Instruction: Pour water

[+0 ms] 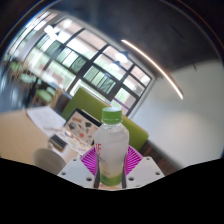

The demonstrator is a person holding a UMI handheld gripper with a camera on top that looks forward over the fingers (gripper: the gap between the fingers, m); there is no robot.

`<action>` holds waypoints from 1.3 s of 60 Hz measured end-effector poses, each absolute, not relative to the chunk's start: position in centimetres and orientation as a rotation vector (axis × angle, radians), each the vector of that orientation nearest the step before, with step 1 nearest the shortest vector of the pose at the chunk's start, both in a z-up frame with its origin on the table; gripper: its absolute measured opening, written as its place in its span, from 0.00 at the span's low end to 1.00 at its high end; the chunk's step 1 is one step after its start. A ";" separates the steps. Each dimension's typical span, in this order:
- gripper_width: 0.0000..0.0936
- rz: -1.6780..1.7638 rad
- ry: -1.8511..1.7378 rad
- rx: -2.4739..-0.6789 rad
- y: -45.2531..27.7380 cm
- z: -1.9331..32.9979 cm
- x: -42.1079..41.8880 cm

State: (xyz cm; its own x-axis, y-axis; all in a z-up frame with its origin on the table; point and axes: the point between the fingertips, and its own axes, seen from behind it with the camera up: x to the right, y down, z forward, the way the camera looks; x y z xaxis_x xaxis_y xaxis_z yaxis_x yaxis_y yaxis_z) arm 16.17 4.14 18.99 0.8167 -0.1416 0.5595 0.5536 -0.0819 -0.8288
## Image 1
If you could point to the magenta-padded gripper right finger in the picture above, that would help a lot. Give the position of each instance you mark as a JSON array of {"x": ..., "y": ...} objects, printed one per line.
[{"x": 146, "y": 170}]

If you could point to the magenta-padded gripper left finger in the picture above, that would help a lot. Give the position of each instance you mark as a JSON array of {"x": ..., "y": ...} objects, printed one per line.
[{"x": 77, "y": 171}]

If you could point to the clear bottle with green cap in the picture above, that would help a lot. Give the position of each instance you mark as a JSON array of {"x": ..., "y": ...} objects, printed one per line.
[{"x": 111, "y": 150}]

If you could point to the colourful printed booklet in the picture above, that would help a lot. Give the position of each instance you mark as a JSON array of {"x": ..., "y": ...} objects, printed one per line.
[{"x": 75, "y": 143}]

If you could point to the beige patterned paper cup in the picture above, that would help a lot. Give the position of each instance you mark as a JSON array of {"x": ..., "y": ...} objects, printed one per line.
[{"x": 48, "y": 160}]

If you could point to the small dark flat case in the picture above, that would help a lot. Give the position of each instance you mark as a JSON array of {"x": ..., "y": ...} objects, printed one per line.
[{"x": 58, "y": 141}]

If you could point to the black laptop with stickers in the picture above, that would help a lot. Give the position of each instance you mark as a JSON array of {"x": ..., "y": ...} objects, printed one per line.
[{"x": 81, "y": 128}]

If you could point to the white paper sheets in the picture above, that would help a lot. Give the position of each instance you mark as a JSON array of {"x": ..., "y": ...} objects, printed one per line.
[{"x": 45, "y": 118}]

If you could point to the wooden chairs with green seats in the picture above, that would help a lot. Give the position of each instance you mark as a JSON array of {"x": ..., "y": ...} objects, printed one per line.
[{"x": 45, "y": 95}]

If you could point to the long linear ceiling light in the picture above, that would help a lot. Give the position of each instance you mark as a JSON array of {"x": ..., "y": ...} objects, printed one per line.
[{"x": 156, "y": 70}]

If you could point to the large black-framed window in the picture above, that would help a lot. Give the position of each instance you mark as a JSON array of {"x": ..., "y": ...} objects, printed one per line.
[{"x": 86, "y": 56}]

